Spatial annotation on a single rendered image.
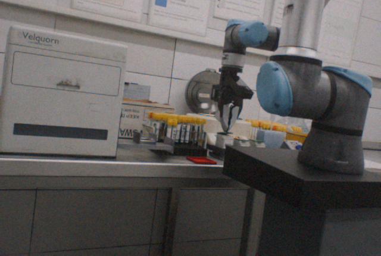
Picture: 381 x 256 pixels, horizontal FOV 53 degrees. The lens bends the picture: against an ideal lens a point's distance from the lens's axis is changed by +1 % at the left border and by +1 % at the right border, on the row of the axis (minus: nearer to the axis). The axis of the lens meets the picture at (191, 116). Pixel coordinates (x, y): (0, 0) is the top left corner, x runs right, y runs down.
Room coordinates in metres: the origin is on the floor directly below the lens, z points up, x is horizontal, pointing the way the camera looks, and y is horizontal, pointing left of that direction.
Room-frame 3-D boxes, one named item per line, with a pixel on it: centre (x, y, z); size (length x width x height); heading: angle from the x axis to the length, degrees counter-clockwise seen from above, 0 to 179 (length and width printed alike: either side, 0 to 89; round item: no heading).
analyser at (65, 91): (1.07, 0.36, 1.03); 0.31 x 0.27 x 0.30; 117
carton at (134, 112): (1.47, 0.23, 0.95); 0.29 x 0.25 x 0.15; 27
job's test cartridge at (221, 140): (1.25, -0.12, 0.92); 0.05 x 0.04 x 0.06; 29
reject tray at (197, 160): (1.13, -0.04, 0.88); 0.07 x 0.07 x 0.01; 27
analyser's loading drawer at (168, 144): (1.07, 0.14, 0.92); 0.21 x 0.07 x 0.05; 117
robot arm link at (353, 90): (0.92, -0.34, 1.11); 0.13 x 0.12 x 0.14; 106
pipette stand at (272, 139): (1.40, -0.29, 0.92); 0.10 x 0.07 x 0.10; 124
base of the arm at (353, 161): (0.92, -0.35, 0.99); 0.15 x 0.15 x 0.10
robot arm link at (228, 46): (1.26, -0.11, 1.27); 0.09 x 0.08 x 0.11; 16
